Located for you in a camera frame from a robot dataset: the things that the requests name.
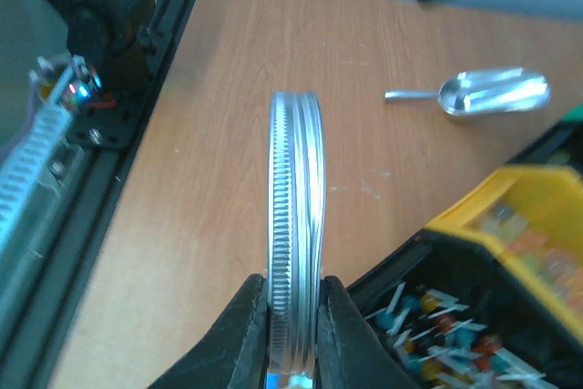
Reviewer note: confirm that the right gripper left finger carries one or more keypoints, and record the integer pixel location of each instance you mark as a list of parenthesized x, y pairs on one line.
[(233, 352)]

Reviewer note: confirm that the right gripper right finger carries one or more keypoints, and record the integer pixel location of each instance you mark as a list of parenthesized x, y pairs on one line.
[(349, 354)]

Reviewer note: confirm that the round metal lid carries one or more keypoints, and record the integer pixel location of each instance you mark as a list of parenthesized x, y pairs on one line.
[(297, 189)]

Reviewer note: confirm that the metal scoop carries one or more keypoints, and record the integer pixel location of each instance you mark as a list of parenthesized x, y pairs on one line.
[(485, 92)]

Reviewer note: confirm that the black popsicle candy bin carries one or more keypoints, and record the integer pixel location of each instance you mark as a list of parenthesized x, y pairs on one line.
[(560, 145)]

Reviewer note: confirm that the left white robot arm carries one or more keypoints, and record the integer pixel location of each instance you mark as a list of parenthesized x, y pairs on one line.
[(105, 34)]

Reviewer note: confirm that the black lollipop bin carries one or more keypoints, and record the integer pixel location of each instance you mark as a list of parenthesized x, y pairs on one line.
[(452, 316)]

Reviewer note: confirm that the yellow star candy bin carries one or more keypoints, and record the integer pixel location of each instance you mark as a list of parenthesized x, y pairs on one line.
[(529, 217)]

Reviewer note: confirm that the green candy bin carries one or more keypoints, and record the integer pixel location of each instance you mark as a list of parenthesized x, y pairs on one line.
[(574, 116)]

